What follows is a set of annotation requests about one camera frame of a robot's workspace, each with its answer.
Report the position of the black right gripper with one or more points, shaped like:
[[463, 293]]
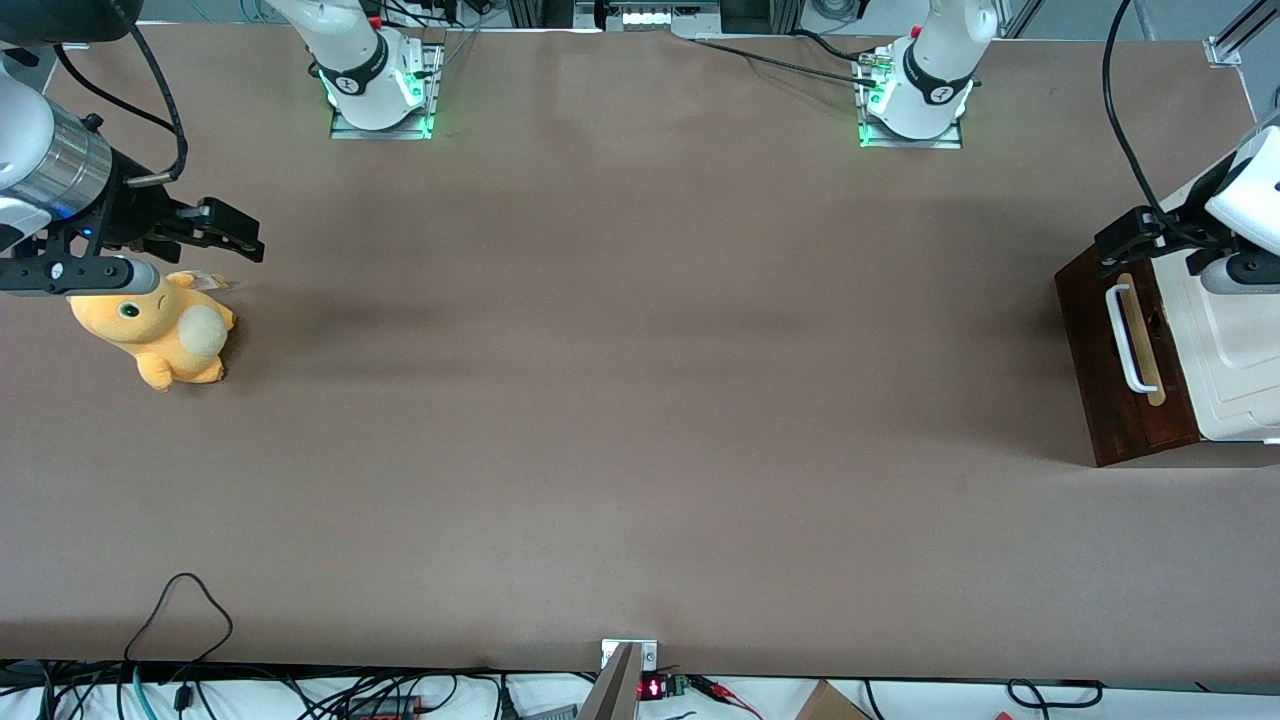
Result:
[[130, 220]]

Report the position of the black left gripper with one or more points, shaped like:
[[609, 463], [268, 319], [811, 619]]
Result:
[[1168, 226]]

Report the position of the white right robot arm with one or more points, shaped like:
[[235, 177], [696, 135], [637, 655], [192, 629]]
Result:
[[360, 70]]

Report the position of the tan wooden strip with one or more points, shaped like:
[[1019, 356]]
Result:
[[1148, 345]]

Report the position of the orange plush toy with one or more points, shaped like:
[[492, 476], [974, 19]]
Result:
[[160, 330]]

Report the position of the white power strip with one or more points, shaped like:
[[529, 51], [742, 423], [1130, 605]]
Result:
[[660, 16]]

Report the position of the brown cardboard piece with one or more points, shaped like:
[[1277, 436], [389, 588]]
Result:
[[830, 703]]

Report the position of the red clip lead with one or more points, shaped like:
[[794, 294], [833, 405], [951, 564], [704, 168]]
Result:
[[725, 692]]

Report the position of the red digit display board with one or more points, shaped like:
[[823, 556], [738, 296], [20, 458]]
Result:
[[652, 688]]

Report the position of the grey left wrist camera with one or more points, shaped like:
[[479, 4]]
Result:
[[1245, 272]]

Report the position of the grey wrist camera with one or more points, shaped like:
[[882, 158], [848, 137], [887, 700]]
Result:
[[1245, 272], [90, 275]]

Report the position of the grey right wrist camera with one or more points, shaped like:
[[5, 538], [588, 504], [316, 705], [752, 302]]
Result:
[[90, 275]]

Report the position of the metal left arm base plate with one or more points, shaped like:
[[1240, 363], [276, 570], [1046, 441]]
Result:
[[950, 138]]

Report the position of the aluminium frame profile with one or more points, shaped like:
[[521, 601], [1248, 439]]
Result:
[[1240, 35]]

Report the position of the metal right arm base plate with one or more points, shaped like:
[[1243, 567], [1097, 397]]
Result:
[[425, 100]]

